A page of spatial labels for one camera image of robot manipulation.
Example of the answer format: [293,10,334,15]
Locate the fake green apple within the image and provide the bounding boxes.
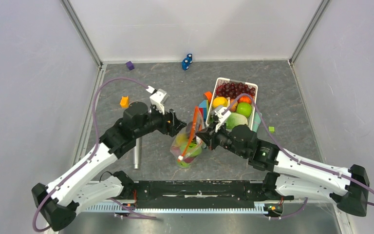
[236,102,252,118]

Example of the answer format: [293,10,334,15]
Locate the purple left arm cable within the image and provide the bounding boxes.
[32,77,159,233]

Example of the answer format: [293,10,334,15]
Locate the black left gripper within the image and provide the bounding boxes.
[134,103,187,138]

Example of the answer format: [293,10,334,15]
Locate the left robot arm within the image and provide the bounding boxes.
[31,102,186,232]

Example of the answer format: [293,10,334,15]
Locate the red blue toy block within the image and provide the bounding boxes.
[198,99,209,122]

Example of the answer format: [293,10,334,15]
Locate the white plastic basket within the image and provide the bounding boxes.
[206,78,258,130]

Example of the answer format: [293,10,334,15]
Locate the blue toy car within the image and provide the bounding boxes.
[181,53,193,71]

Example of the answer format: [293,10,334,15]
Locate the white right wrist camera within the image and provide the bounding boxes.
[211,105,231,132]

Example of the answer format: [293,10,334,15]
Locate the fake orange pumpkin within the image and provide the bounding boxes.
[237,94,252,104]

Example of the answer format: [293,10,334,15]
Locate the fake yellow lemon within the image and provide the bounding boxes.
[212,97,228,108]

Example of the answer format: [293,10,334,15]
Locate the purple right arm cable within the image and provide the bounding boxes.
[222,94,374,220]

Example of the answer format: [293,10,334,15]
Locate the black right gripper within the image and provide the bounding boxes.
[195,119,247,159]

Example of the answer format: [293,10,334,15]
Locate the clear zip top bag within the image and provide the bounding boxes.
[170,106,205,168]

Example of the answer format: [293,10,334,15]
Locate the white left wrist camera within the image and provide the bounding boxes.
[146,86,168,115]

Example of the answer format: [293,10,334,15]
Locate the purple fake sweet potato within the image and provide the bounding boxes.
[183,156,196,164]

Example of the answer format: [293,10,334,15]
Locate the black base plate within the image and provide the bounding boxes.
[103,180,295,209]

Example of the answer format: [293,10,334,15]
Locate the dark red fake grapes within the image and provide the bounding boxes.
[215,81,257,99]

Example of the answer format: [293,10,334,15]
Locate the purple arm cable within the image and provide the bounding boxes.
[32,77,159,233]
[222,94,374,220]

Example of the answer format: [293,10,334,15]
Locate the orange toy block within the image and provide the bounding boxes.
[120,96,130,109]

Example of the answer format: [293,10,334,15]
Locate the silver metal cylinder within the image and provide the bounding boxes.
[133,137,142,170]

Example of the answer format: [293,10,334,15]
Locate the purple toy cube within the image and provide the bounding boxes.
[125,61,135,71]

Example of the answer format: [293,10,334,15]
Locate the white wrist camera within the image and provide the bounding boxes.
[211,105,231,132]
[146,86,168,115]

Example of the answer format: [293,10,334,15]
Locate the orange toy cup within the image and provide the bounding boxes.
[203,91,213,103]

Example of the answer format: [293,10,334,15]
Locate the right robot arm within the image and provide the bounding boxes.
[196,125,370,217]

